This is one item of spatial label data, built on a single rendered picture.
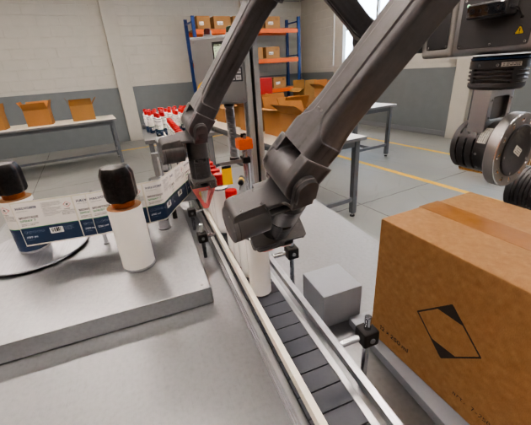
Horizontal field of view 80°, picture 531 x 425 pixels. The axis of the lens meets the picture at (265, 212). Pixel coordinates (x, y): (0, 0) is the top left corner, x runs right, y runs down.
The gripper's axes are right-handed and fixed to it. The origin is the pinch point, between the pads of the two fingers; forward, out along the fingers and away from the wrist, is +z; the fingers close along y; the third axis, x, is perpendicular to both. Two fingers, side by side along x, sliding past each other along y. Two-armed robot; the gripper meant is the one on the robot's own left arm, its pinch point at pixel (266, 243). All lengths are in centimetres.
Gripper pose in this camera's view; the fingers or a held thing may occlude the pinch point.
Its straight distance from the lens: 66.0
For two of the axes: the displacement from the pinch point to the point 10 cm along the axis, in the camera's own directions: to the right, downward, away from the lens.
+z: -1.8, 4.4, 8.8
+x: 3.2, 8.7, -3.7
